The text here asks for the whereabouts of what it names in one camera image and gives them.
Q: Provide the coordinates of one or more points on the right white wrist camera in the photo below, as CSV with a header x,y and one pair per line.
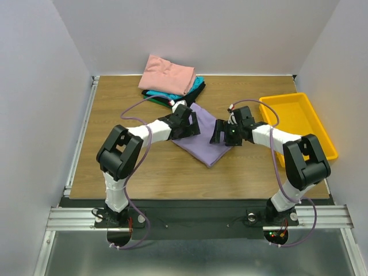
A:
x,y
232,115

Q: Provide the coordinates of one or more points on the yellow plastic tray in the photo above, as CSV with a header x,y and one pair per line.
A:
x,y
297,116

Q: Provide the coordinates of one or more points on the cyan folded t shirt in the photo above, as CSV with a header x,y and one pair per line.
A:
x,y
173,92

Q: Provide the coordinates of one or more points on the purple t shirt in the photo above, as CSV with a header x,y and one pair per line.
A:
x,y
199,146

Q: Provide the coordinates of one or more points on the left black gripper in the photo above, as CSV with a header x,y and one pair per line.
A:
x,y
192,130

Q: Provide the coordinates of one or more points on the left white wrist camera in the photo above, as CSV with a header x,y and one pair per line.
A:
x,y
174,105

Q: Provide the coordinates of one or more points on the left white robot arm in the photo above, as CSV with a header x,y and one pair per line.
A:
x,y
123,152

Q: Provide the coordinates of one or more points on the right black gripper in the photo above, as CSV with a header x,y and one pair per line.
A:
x,y
223,132

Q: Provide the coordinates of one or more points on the pink folded t shirt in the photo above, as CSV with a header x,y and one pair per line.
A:
x,y
160,72

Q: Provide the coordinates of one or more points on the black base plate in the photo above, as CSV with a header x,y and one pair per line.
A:
x,y
195,219

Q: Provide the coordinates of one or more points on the front left aluminium rail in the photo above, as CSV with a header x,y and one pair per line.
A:
x,y
71,219

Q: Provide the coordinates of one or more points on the black folded t shirt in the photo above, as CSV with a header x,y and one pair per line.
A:
x,y
191,98

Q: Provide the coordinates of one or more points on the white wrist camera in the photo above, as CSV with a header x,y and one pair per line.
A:
x,y
174,105
232,115

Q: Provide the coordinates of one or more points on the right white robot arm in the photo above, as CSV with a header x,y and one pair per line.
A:
x,y
305,162

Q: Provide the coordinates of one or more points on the green folded t shirt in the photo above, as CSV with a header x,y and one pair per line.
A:
x,y
160,101

